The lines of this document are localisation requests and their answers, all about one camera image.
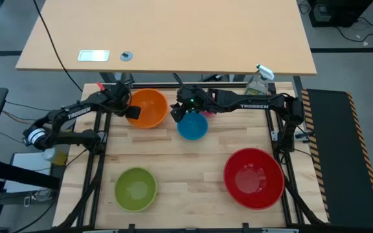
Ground large red plastic bowl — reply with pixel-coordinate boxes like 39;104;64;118
223;148;286;210

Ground tan wooden desk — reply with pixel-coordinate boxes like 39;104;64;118
15;0;317;76

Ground black aluminium frame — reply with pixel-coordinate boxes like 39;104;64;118
53;82;330;233

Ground long black cable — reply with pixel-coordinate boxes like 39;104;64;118
32;0;84;93

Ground green cleaner spray bottle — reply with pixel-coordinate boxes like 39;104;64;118
245;63;275;96

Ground orange plastic bowl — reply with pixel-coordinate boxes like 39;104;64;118
126;88;170;129

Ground black mat with hazard stripes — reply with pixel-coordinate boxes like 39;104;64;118
300;88;373;229

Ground black computer case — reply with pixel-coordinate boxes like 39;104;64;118
307;0;373;28

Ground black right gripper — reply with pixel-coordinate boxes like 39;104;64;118
170;84;214;123

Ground grey round desk grommet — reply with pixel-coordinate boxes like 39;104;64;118
119;50;135;62

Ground yellow liquid bottle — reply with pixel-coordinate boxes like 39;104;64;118
41;147;68;166

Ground green plastic bowl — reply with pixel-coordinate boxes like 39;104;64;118
114;166;158;213

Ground black floor cable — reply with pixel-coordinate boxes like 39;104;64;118
334;16;373;43

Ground blue plastic bowl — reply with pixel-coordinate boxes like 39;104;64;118
176;111;209;141

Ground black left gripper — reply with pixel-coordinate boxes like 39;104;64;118
104;82;142;120

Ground white board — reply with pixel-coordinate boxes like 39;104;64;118
3;151;53;194

